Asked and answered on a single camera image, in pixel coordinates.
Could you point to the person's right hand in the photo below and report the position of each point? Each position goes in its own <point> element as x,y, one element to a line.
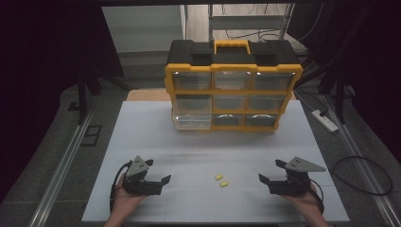
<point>310,205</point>

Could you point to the wooden board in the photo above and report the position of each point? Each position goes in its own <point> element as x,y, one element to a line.
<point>148,95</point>

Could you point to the clear plastic organizer drawer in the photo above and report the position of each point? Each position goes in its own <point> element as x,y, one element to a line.
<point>192,123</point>
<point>192,105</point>

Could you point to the black plug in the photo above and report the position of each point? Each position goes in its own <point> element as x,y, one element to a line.
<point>323,112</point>

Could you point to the black curtain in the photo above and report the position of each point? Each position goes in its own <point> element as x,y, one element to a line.
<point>47,78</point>
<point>372,63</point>

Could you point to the white power strip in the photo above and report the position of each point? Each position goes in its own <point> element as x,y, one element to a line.
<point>325,121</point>

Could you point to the aluminium rail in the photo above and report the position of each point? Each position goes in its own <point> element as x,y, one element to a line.
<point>61,170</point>
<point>362,151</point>

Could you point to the person's left hand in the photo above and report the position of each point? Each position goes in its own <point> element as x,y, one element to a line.
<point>123,203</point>

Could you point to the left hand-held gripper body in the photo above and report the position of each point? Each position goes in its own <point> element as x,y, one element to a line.
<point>140,186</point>

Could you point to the grey metal shelf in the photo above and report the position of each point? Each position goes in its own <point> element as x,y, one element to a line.
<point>249,22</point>

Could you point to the yellow foam earplug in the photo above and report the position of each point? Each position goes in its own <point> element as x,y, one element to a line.
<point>224,184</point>
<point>219,177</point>

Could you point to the yellow and black organizer box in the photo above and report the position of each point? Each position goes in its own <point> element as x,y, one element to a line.
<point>231,58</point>

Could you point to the black metal stand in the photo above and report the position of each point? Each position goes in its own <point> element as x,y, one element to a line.
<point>339,91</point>
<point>82,94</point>

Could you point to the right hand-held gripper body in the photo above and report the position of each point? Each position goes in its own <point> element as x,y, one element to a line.
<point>290,187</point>

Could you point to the grid of clear drawers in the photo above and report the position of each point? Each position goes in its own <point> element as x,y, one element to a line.
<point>231,80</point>

